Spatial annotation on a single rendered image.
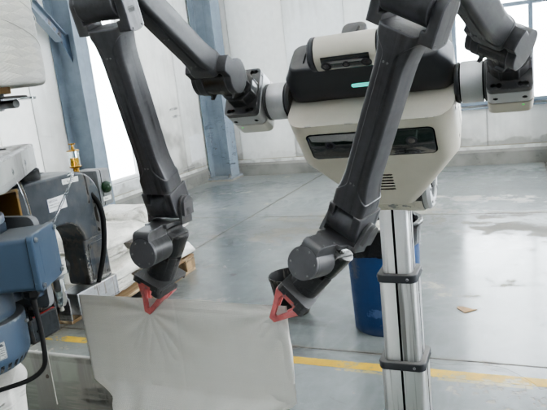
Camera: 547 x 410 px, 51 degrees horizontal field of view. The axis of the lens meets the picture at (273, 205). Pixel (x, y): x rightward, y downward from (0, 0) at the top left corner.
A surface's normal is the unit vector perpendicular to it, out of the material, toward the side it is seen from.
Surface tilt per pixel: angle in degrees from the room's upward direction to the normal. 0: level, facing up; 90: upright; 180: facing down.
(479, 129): 90
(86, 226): 90
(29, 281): 90
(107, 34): 107
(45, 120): 90
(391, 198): 130
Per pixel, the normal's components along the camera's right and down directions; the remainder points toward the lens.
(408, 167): -0.22, 0.80
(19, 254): 0.02, 0.20
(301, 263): -0.57, 0.04
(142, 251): -0.40, 0.22
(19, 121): 0.91, -0.02
